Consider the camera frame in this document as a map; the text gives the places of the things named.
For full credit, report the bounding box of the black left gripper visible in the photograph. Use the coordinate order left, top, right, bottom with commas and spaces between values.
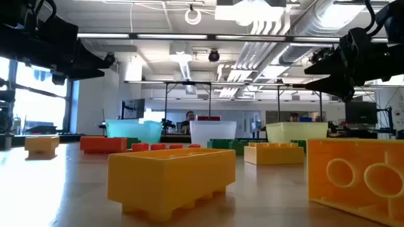
0, 14, 110, 86

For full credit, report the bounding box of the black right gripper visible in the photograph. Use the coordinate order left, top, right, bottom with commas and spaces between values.
304, 26, 404, 103

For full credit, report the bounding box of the red toy brick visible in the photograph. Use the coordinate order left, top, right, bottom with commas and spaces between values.
124, 143, 202, 153
80, 136, 128, 154

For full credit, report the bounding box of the yellow toy brick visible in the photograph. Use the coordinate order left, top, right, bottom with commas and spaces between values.
24, 136, 60, 160
107, 148, 237, 221
307, 137, 404, 227
244, 142, 305, 166

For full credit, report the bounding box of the black computer monitor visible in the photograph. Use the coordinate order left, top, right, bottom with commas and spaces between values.
121, 98, 146, 120
344, 100, 378, 125

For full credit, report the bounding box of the yellow-green translucent plastic bin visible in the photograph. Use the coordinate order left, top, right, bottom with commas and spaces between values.
266, 122, 329, 144

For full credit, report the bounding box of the black flat background device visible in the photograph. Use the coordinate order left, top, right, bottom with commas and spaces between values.
24, 125, 66, 135

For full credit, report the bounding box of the teal translucent plastic bin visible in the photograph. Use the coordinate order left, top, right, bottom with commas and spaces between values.
105, 119, 163, 145

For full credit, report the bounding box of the black background equipment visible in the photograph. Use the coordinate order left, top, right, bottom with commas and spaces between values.
0, 77, 16, 151

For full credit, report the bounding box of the black overhead light bar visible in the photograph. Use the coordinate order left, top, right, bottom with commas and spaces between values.
77, 32, 389, 44

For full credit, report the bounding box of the clear white plastic bin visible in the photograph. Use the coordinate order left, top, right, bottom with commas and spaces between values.
189, 120, 237, 148

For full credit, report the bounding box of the black hanging camera mount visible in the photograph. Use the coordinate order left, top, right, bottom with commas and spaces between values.
309, 47, 336, 64

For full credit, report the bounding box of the silver ventilation duct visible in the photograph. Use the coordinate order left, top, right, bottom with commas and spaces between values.
277, 0, 369, 67

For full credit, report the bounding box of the black metal stand frame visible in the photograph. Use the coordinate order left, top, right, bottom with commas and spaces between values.
276, 83, 323, 123
163, 81, 213, 122

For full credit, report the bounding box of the white coiled cable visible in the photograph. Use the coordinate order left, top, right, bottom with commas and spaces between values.
184, 4, 203, 26

